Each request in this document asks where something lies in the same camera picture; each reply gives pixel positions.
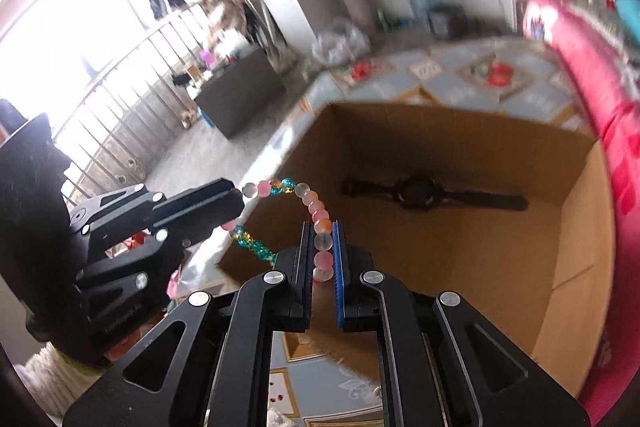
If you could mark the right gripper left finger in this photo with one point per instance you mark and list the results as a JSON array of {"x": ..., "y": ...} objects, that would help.
[{"x": 293, "y": 302}]

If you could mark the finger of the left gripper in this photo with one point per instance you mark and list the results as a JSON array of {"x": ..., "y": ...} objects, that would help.
[
  {"x": 187, "y": 232},
  {"x": 213, "y": 203}
]

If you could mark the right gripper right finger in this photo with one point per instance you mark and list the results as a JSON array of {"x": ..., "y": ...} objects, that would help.
[{"x": 354, "y": 301}]

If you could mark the left hand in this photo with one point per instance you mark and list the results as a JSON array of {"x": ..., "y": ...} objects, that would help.
[{"x": 119, "y": 350}]

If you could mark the white fluffy towel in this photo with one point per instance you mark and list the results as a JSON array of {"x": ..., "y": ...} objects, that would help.
[{"x": 56, "y": 381}]

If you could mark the dark grey cabinet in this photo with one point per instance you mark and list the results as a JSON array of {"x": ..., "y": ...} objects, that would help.
[{"x": 239, "y": 91}]

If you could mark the black wrist watch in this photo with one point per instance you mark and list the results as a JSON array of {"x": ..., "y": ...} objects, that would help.
[{"x": 424, "y": 193}]

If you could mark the brown cardboard box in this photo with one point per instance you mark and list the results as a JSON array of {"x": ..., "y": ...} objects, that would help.
[{"x": 543, "y": 276}]

